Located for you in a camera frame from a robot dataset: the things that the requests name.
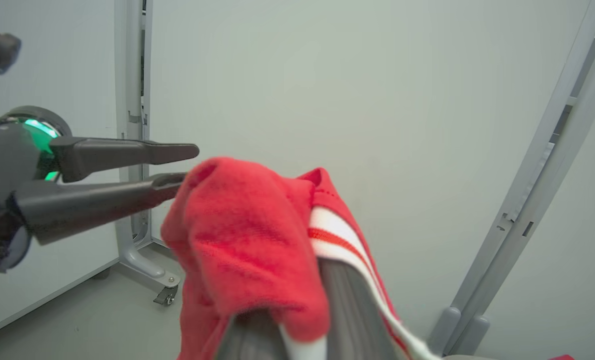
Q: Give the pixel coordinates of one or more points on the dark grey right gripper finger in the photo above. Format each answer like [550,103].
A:
[352,320]

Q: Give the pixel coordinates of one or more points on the red cloth garment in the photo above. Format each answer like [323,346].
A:
[247,250]

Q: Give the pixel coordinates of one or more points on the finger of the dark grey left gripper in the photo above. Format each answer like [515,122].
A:
[252,337]

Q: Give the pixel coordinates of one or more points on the metal caster wheel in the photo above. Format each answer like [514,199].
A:
[166,296]

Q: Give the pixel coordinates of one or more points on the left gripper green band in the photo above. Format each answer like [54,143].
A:
[7,160]

